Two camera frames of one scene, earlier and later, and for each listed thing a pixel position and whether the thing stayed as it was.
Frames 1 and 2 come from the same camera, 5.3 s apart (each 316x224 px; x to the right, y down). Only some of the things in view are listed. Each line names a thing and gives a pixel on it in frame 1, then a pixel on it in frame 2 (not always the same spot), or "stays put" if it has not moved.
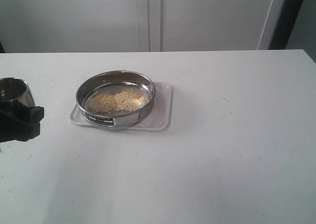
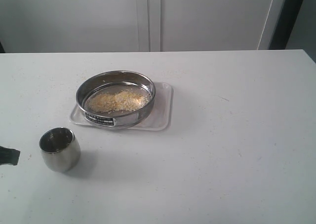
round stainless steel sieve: (115, 98) stays put
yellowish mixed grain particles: (121, 101) stays put
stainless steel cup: (17, 90) -> (60, 149)
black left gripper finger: (19, 122) -> (10, 156)
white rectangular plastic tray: (159, 119) stays put
